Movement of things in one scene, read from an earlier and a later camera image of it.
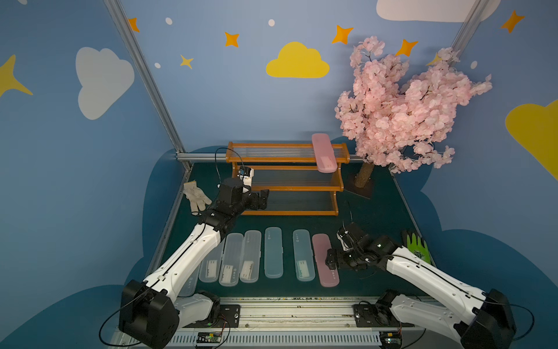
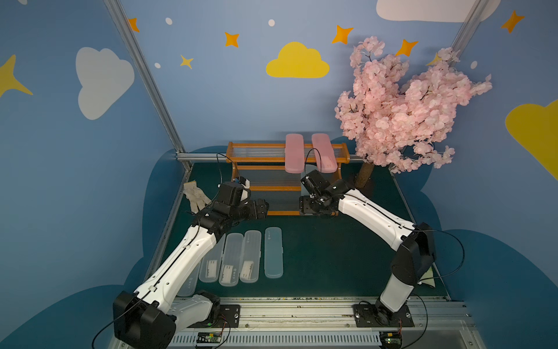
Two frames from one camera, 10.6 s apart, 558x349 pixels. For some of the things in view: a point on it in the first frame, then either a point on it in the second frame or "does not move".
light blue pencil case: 274,252 does not move
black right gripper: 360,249 to 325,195
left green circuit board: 208,337 does not move
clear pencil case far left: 190,286 does not move
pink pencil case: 325,157 does not move
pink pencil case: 328,277 to 294,153
